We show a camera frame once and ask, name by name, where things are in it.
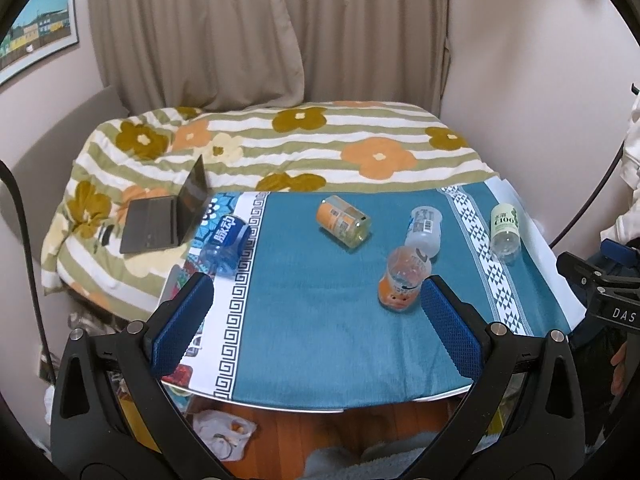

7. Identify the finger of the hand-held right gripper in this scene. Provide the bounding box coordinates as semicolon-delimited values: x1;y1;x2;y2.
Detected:
556;251;608;307

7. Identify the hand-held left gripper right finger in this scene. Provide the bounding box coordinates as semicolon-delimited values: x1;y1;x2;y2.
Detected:
404;274;587;480

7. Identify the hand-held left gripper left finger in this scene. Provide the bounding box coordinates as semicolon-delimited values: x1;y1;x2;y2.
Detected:
50;272;227;480

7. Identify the clear cup with orange print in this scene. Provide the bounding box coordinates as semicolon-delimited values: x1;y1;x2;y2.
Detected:
378;246;433;314

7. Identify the clear cup with green label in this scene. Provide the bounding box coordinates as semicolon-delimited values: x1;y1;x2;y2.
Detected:
489;202;522;265

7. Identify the clear cup with white label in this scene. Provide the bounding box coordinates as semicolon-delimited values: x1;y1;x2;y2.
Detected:
404;205;443;262

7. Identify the clear cup with orange label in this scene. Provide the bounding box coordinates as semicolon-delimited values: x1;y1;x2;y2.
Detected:
315;195;373;248

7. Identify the person's right hand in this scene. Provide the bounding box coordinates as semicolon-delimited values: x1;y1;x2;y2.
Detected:
610;341;629;397

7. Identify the blue plastic bottle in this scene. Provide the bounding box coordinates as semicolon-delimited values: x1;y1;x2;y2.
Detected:
198;215;253;280

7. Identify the white plastic bag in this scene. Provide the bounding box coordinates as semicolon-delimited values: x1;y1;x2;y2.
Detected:
192;409;259;462

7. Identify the grey laptop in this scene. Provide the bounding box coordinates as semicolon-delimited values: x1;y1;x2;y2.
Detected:
119;154;213;255

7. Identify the colourful printed mat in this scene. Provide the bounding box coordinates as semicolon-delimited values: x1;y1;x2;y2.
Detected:
159;191;261;397

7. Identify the white cloth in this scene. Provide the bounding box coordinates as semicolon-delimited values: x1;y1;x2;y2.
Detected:
614;102;640;247

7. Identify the teal patterned tablecloth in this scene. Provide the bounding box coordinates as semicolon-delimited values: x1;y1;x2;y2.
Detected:
180;180;573;413

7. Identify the grey fluffy towel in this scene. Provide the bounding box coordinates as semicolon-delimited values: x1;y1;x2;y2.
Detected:
304;429;453;480

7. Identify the floral striped blanket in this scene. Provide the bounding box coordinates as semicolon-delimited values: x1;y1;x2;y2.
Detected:
40;101;502;322

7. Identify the beige curtain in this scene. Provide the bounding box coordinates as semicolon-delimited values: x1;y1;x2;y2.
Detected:
84;0;453;117

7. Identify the thin black cable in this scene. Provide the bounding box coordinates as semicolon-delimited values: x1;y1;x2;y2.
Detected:
549;141;626;248

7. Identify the grey padded bed frame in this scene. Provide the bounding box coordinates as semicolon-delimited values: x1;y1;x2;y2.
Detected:
0;85;132;286

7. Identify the framed wall poster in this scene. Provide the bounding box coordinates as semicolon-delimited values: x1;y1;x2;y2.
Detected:
0;0;81;87

